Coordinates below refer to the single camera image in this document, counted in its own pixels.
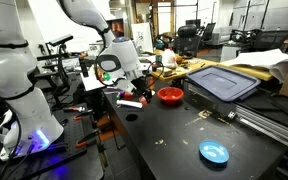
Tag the black camera on stand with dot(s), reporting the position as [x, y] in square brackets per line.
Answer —
[61, 40]

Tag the green ball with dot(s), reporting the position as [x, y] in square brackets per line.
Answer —
[106, 76]

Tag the wooden table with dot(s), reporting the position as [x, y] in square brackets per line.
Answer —
[190, 65]

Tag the white sketch board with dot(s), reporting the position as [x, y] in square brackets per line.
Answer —
[142, 36]

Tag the red block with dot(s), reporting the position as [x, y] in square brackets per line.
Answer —
[128, 96]

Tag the red bowl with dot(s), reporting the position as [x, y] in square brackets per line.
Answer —
[170, 95]

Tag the small red cup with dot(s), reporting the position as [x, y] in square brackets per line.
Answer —
[144, 101]

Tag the black bottle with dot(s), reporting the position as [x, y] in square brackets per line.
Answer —
[84, 67]

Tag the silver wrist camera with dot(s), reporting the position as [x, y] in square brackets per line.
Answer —
[145, 68]

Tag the black office chair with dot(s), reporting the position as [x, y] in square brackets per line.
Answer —
[186, 38]
[209, 31]

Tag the purple toy eggplant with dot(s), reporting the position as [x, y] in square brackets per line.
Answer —
[120, 95]

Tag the white papers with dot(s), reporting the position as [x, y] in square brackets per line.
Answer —
[267, 61]

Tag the blue plate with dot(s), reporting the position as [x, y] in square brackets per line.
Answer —
[214, 151]

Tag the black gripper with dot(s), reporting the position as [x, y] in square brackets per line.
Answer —
[142, 86]

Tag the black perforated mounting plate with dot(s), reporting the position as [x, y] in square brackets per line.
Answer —
[50, 156]

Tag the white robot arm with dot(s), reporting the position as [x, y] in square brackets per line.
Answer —
[17, 83]

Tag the orange poster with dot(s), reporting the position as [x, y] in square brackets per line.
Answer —
[118, 28]

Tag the blue storage lid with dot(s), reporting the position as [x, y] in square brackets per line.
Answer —
[222, 83]

